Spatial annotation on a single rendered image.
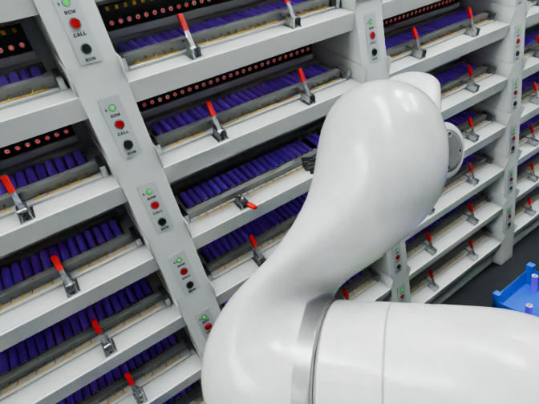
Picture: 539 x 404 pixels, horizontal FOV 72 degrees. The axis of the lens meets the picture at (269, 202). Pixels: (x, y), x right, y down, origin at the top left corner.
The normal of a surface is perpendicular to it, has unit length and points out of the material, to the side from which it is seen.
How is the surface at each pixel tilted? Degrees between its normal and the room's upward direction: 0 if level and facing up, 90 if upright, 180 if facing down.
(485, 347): 4
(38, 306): 19
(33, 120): 109
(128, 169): 90
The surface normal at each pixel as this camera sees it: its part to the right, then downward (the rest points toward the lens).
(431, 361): -0.33, -0.71
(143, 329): -0.06, -0.73
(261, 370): -0.30, -0.40
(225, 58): 0.56, 0.54
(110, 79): 0.51, 0.27
